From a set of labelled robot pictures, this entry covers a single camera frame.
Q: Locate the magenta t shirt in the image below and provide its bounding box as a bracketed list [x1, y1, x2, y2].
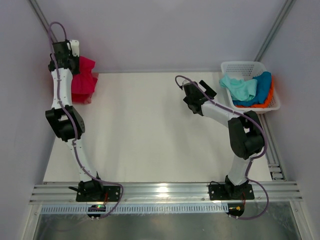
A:
[71, 56, 98, 97]

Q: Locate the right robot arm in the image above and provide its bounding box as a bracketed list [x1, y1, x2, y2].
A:
[180, 78, 268, 200]

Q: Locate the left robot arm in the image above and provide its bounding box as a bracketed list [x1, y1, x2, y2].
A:
[45, 39, 105, 202]

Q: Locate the red folded t shirt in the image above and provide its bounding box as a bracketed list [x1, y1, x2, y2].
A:
[71, 93, 90, 105]

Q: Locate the left controller board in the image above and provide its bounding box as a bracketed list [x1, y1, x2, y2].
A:
[86, 204, 106, 219]

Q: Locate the controller board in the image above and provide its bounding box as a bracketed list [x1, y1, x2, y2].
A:
[227, 203, 245, 219]
[86, 204, 106, 219]

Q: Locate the white plastic basket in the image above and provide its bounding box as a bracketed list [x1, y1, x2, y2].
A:
[219, 61, 281, 114]

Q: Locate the mint green t shirt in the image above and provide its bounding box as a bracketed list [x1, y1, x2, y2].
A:
[219, 74, 258, 102]

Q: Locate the blue t shirt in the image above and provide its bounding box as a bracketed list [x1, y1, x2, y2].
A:
[232, 71, 273, 108]

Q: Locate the orange t shirt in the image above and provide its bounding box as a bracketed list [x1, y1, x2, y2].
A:
[236, 76, 275, 110]

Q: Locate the right controller board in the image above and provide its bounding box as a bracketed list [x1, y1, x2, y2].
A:
[227, 203, 245, 219]

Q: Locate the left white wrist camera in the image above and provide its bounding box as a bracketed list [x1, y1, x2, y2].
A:
[69, 39, 80, 57]

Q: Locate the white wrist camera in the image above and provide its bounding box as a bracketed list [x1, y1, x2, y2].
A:
[181, 79, 189, 87]
[69, 39, 80, 57]

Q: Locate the left corner frame post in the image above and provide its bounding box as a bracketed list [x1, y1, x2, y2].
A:
[27, 0, 57, 44]

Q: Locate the corner frame post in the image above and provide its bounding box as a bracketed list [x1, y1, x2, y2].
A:
[254, 0, 297, 62]
[27, 0, 57, 44]

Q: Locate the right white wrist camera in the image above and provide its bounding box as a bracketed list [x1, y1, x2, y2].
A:
[181, 79, 189, 87]

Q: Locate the aluminium mounting rail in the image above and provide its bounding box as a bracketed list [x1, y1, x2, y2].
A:
[29, 181, 303, 205]

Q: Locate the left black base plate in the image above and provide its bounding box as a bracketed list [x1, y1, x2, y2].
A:
[75, 185, 121, 203]

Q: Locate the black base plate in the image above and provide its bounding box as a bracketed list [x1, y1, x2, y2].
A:
[75, 185, 121, 203]
[208, 181, 255, 201]

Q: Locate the slotted grey cable duct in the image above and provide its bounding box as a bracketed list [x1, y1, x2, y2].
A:
[40, 202, 228, 215]

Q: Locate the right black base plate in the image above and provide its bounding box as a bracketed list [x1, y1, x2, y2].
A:
[208, 181, 255, 201]

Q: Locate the right corner frame post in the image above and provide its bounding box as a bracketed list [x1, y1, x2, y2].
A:
[254, 0, 297, 62]

